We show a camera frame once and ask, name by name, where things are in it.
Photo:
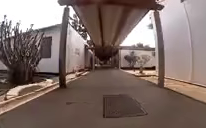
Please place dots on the white building with dark window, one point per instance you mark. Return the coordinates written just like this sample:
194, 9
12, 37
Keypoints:
74, 50

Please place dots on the grey concrete path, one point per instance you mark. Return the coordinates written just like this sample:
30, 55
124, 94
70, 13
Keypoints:
91, 100

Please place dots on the corrugated walkway roof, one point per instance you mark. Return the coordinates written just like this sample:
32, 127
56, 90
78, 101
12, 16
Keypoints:
107, 23

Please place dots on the tree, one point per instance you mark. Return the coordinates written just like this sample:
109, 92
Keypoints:
79, 28

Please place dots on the metal drain grate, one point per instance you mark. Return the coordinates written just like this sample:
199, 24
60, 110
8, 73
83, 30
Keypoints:
122, 106

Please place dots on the tall cactus bush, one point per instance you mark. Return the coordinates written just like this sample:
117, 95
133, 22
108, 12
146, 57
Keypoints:
21, 56

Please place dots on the pale concrete kerb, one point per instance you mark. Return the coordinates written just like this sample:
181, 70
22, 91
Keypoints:
24, 97

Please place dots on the pale flat stone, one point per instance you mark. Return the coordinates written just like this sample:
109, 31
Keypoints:
19, 89

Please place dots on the plain white building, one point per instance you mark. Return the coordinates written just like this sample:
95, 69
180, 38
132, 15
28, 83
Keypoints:
191, 40

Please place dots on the pale paved strip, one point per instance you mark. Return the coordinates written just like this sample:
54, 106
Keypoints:
191, 91

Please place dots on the wooden roof post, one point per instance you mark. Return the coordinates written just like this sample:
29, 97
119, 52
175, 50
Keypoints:
159, 50
63, 50

